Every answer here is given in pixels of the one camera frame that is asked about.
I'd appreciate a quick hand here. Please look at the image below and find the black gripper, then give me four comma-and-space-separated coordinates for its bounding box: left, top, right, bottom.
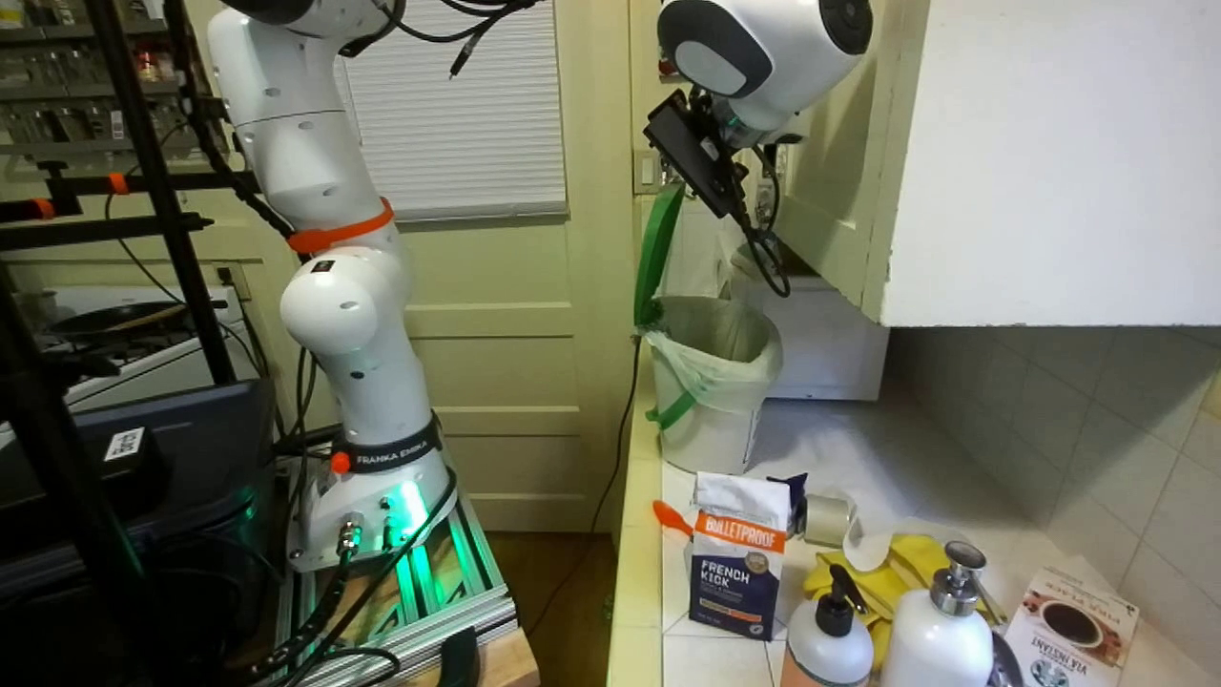
725, 132, 781, 234

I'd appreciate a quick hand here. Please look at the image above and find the green trash can lid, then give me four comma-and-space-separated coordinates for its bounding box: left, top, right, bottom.
628, 181, 692, 337

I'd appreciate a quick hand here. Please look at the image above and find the white trash can body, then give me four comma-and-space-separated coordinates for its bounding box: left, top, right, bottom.
637, 291, 787, 481

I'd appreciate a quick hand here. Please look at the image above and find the white window blind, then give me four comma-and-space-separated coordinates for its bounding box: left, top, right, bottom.
336, 0, 571, 228

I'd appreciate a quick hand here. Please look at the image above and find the dark blue whale tail holder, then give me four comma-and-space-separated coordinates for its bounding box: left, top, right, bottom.
777, 471, 816, 539

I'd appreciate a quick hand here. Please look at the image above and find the orange spatula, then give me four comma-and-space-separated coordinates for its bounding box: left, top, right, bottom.
647, 496, 705, 545

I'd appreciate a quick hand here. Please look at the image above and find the white curved dish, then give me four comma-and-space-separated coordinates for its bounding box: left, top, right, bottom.
838, 504, 902, 579

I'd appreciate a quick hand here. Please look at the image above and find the blue orange coffee bag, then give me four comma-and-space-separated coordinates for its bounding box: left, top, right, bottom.
683, 467, 796, 646

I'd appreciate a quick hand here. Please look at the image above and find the white spray bottle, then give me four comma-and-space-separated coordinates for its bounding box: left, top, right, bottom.
777, 561, 883, 687

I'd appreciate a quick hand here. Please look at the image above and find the white pump soap bottle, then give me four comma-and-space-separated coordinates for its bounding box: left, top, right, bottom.
876, 534, 1001, 687

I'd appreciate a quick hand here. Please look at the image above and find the wooden base block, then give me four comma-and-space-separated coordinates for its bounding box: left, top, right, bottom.
413, 613, 547, 687

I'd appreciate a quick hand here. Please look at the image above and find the white coffee picture box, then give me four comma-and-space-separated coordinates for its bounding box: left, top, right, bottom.
1001, 561, 1143, 687

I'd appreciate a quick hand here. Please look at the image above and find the black metal rack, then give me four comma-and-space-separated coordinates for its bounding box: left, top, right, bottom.
0, 0, 280, 687

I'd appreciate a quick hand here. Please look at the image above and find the dark monitor with QR label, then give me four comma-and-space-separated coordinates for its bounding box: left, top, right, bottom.
0, 379, 280, 604

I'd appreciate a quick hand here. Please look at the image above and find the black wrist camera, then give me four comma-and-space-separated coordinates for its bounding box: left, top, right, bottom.
642, 88, 757, 224

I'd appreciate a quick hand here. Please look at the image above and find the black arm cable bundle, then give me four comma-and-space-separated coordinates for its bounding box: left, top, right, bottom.
332, 0, 796, 304

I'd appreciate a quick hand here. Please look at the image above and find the white wall outlet plate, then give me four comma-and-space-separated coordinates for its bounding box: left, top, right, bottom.
628, 137, 668, 197

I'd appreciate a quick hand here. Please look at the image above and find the green trash can handle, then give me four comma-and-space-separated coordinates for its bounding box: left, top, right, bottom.
645, 379, 705, 439

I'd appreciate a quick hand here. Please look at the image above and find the black power cable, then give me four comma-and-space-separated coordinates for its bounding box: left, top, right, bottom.
585, 331, 647, 539

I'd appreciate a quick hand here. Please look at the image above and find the cream panelled door with frame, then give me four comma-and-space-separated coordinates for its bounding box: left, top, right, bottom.
231, 0, 642, 539

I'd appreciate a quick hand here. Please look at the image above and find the cream wall cabinet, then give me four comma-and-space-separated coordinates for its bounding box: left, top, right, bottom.
771, 0, 1221, 331

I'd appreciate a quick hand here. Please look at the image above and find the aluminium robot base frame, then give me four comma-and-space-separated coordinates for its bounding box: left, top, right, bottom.
270, 485, 528, 687

